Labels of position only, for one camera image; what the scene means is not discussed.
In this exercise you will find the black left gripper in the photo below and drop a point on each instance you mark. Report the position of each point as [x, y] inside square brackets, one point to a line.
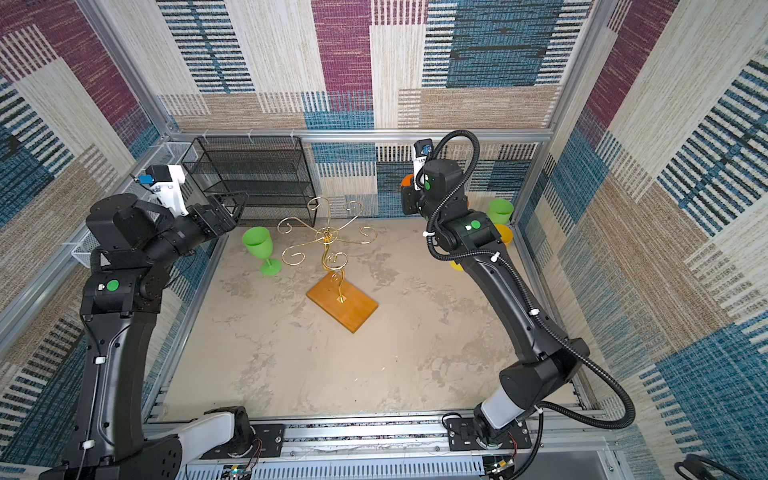
[216, 206]

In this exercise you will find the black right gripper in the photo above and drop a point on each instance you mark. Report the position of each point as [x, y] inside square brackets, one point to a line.
[409, 206]

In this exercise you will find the green wine glass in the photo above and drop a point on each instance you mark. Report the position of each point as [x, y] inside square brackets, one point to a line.
[259, 243]
[500, 211]

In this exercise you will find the yellow back wine glass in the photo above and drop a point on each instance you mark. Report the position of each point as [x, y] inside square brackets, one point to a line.
[456, 265]

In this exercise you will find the yellow wine glass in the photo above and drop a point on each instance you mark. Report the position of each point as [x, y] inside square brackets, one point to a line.
[506, 234]
[456, 265]

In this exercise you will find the yellow front wine glass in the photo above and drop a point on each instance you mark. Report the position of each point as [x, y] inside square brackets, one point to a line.
[506, 234]

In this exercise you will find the gold wire wine glass rack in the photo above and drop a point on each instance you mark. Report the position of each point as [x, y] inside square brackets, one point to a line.
[341, 300]

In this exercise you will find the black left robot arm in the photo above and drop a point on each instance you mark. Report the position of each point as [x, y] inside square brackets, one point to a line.
[120, 305]

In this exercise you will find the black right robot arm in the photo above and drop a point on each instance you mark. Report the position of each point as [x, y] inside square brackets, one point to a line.
[546, 358]

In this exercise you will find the black mesh shelf rack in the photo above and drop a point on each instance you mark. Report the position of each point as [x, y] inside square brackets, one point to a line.
[273, 170]

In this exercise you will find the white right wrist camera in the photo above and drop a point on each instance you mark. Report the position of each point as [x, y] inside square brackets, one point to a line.
[421, 151]

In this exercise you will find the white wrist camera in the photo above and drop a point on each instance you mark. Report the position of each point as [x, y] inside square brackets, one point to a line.
[421, 151]
[165, 183]

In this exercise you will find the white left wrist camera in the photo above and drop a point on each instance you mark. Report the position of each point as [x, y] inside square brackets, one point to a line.
[165, 183]

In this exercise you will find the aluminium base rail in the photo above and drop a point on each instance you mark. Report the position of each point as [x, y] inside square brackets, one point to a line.
[421, 445]

